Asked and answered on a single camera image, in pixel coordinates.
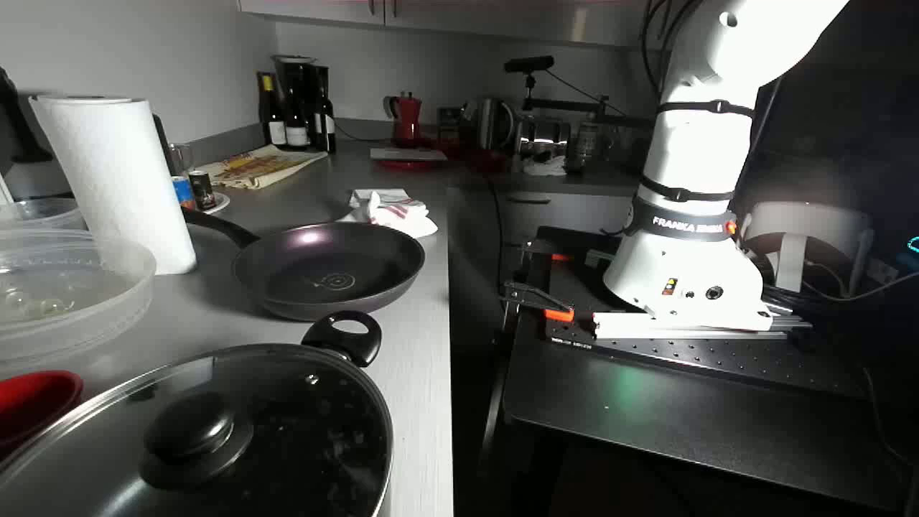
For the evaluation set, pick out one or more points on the white paper towel roll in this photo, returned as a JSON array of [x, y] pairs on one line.
[[116, 181]]

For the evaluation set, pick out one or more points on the red bowl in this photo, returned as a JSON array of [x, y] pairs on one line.
[[32, 404]]

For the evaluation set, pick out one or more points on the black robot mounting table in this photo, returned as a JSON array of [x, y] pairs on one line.
[[689, 404]]

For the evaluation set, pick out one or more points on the small dark jar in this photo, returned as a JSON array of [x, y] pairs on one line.
[[203, 191]]

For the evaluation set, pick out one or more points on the steel kettle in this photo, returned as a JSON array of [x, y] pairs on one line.
[[493, 124]]

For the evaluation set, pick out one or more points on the grey wall cabinet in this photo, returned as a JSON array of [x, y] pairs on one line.
[[478, 16]]

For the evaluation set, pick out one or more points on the black non-stick frying pan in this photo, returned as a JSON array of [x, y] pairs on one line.
[[325, 274]]

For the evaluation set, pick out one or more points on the large black pot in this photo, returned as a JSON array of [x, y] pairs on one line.
[[339, 337]]

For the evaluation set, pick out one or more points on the black coffee maker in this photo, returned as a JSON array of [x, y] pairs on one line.
[[297, 116]]

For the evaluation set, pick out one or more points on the red moka pot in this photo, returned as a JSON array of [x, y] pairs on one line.
[[407, 118]]

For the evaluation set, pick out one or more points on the glass lid with black knob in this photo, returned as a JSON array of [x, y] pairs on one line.
[[289, 448]]

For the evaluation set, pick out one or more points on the white cup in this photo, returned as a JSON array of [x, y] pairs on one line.
[[544, 158]]

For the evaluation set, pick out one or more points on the white round device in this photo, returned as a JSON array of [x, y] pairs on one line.
[[813, 224]]

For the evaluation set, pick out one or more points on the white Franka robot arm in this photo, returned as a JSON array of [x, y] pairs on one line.
[[689, 144]]

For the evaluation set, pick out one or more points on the black camera on stand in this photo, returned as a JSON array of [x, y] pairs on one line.
[[530, 65]]

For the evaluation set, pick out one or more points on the clear plastic bowl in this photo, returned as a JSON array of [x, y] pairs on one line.
[[66, 289]]

